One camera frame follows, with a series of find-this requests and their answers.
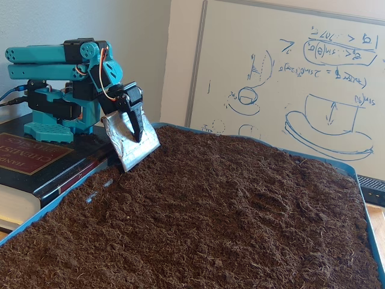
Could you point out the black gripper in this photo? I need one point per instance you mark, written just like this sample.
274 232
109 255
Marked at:
130 102

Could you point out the brown soil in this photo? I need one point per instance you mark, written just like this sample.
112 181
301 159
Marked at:
210 210

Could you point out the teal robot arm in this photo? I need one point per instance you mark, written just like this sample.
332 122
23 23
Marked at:
51 54

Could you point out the black chemistry physics handbook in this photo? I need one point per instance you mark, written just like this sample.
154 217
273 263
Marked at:
75 156

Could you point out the blue plastic tray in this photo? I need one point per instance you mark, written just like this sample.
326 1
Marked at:
24 223

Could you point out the whiteboard with blue drawings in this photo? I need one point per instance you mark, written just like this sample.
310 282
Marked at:
300 90

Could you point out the black grille device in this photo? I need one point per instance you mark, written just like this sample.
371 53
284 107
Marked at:
374 192

